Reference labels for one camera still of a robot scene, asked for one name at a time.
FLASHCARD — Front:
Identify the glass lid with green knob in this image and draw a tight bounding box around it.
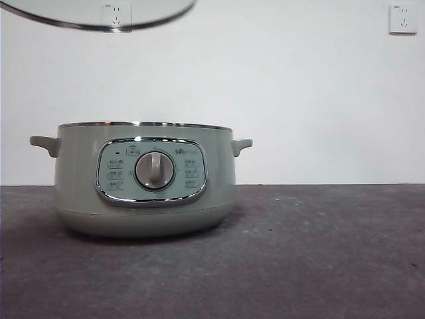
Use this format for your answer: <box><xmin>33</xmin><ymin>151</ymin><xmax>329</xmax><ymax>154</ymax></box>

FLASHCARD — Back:
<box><xmin>0</xmin><ymin>0</ymin><xmax>197</xmax><ymax>34</ymax></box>

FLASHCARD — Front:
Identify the green electric cooking pot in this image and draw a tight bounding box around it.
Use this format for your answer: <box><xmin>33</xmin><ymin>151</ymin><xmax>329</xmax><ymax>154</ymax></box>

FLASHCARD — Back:
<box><xmin>29</xmin><ymin>121</ymin><xmax>255</xmax><ymax>239</ymax></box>

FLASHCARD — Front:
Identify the white wall socket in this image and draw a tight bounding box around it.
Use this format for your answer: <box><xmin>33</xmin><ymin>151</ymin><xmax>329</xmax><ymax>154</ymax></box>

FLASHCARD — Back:
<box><xmin>388</xmin><ymin>3</ymin><xmax>418</xmax><ymax>36</ymax></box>
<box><xmin>101</xmin><ymin>3</ymin><xmax>133</xmax><ymax>33</ymax></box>

